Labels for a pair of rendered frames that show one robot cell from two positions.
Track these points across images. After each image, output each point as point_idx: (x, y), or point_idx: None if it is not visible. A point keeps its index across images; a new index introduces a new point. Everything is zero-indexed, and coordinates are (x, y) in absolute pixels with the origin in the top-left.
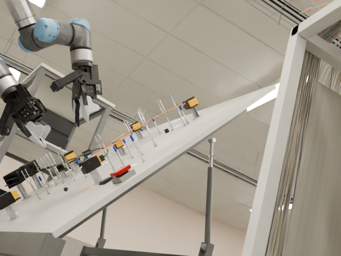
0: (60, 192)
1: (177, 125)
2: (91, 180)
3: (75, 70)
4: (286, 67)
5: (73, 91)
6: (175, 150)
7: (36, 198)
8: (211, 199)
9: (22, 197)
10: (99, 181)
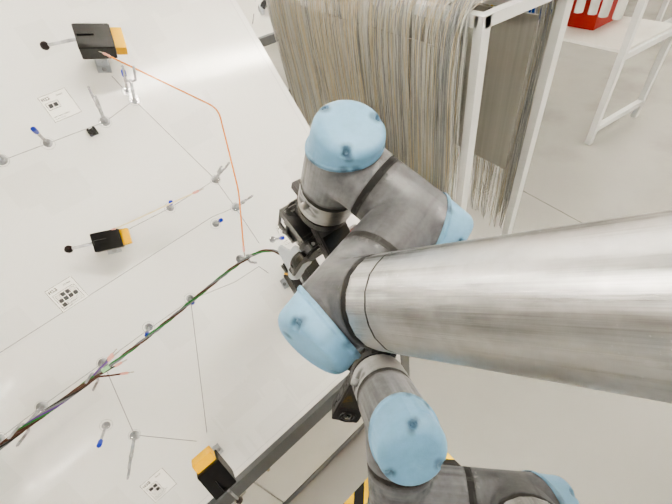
0: (170, 378)
1: (43, 95)
2: (222, 303)
3: (346, 224)
4: (481, 66)
5: (317, 253)
6: None
7: (75, 467)
8: None
9: None
10: None
